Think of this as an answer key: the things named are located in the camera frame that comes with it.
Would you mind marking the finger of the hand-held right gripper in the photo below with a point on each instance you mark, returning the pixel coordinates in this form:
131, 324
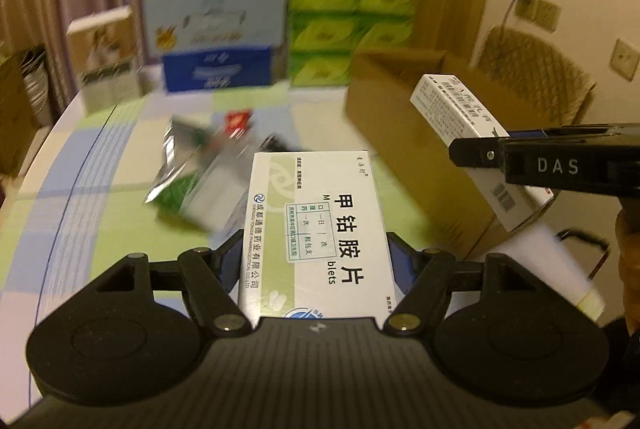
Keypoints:
575, 132
475, 152

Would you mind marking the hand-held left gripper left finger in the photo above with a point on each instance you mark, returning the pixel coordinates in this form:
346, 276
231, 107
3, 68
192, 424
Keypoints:
230, 261

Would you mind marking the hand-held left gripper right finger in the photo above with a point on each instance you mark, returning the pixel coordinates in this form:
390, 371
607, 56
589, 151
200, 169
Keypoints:
400, 259

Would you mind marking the brown cardboard box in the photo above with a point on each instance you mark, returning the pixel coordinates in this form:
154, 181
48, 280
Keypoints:
400, 144

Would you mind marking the green packet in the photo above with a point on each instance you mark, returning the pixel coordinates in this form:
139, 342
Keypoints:
175, 201

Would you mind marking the white and green medicine box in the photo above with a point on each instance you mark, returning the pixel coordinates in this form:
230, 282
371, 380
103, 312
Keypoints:
320, 229

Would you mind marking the silver foil packet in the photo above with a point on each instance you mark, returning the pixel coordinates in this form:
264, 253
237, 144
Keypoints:
190, 149

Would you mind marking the checkered desktop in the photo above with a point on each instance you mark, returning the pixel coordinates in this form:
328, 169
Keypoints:
100, 169

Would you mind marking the person's right hand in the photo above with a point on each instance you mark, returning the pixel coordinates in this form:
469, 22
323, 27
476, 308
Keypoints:
630, 259

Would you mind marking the quilted beige chair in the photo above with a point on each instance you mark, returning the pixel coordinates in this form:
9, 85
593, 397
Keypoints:
535, 69

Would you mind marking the white block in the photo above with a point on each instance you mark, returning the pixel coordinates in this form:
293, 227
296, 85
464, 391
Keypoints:
545, 269

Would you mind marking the small red packet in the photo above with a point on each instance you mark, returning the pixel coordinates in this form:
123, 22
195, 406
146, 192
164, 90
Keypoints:
237, 121

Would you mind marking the stack of green tissue packs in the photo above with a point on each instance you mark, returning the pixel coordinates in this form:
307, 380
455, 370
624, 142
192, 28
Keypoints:
350, 29

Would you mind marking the dark blue carton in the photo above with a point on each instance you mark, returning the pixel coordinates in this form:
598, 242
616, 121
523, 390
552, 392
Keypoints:
215, 69

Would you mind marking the white box with photo print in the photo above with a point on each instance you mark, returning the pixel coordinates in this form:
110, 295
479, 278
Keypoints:
105, 59

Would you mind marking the light blue carton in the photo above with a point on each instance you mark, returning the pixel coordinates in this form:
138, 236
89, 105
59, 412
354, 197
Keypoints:
215, 16

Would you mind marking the black metal frame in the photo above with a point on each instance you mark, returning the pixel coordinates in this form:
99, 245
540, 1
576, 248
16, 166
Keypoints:
600, 249

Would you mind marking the beige wall socket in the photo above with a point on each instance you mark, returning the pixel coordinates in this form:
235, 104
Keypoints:
547, 14
626, 59
525, 6

